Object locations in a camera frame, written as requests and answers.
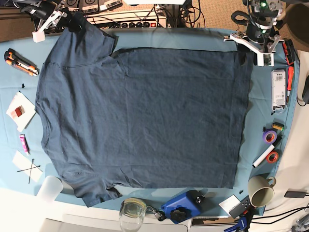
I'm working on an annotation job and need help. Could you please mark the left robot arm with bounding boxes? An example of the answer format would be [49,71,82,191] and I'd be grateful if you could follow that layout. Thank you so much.
[224,0,283,67]

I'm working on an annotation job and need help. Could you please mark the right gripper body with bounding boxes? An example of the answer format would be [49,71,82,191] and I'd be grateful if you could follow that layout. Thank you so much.
[49,9,75,30]

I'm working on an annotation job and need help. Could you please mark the purple tape roll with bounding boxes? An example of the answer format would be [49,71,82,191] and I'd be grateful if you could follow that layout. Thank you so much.
[262,129,277,144]

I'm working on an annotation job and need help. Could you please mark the red tape roll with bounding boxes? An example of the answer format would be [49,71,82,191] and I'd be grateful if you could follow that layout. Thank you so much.
[266,151,280,164]

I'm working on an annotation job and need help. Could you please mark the white power strip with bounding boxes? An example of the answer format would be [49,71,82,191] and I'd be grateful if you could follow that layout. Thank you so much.
[82,8,171,29]

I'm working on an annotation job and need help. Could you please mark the white paper card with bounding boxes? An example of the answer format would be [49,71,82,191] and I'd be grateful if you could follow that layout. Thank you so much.
[12,151,43,182]

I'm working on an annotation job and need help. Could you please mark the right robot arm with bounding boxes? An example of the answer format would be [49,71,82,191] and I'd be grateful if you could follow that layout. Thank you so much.
[12,0,82,32]

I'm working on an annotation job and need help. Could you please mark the orange black pliers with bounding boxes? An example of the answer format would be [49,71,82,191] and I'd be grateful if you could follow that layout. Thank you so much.
[282,39,295,65]

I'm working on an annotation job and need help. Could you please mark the light blue table cloth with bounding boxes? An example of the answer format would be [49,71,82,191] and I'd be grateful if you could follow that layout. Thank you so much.
[0,28,300,216]

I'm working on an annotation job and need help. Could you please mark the clear glass jar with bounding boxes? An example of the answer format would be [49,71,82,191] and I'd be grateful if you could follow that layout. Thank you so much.
[119,198,147,232]

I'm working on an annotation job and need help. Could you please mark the dark blue T-shirt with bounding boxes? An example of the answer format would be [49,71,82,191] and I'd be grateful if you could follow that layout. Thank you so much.
[35,13,253,207]

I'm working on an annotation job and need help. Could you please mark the white business card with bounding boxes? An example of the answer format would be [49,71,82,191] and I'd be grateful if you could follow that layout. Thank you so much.
[219,195,240,214]

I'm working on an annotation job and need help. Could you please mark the black marker pen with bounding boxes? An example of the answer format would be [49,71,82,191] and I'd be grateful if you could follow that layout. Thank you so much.
[272,135,282,147]

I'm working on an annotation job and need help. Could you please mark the grey remote control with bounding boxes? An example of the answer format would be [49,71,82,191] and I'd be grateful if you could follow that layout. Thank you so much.
[229,196,252,218]

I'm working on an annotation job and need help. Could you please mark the green yellow battery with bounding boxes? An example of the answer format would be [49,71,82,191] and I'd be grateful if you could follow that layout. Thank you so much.
[271,123,284,131]

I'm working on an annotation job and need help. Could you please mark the white marker pen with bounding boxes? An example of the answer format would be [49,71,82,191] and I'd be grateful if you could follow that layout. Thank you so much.
[253,144,275,168]

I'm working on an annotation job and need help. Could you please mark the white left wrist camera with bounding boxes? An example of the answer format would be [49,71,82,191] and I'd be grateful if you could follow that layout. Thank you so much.
[256,52,274,67]

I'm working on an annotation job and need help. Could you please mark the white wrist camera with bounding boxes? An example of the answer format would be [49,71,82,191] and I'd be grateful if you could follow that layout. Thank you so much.
[32,31,45,43]
[256,52,274,67]

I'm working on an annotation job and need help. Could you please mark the blue clamp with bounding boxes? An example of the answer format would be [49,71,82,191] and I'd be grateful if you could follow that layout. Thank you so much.
[224,208,255,232]

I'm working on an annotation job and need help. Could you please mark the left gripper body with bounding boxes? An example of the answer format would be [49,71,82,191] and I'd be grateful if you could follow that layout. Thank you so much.
[224,24,284,54]

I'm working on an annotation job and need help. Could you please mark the black power adapter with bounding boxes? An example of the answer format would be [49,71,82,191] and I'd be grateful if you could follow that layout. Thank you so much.
[284,190,308,199]

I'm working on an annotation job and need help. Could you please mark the orange screwdriver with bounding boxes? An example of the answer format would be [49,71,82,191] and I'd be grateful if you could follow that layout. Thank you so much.
[286,66,294,103]

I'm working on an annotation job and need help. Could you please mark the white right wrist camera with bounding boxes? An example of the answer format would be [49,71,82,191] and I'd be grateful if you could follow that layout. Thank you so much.
[32,31,45,43]

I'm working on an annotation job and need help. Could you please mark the orange black utility knife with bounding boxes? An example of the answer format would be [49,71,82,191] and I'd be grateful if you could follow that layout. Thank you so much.
[4,50,39,76]

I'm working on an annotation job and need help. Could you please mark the pink glue tube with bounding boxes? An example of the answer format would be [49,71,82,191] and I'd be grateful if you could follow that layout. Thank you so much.
[19,134,29,156]

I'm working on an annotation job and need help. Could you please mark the blue box with black knob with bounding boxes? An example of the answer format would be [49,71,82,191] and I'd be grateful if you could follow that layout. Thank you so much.
[161,190,204,224]

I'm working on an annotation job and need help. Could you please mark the beige ceramic mug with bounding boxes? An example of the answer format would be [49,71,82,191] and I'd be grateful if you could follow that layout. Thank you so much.
[248,175,276,208]

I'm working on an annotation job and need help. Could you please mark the translucent plastic cup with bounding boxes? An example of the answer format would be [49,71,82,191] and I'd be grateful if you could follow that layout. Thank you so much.
[36,175,63,203]

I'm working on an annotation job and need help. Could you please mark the white paper with red swatch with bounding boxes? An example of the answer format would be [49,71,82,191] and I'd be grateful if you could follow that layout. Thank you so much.
[6,92,36,132]

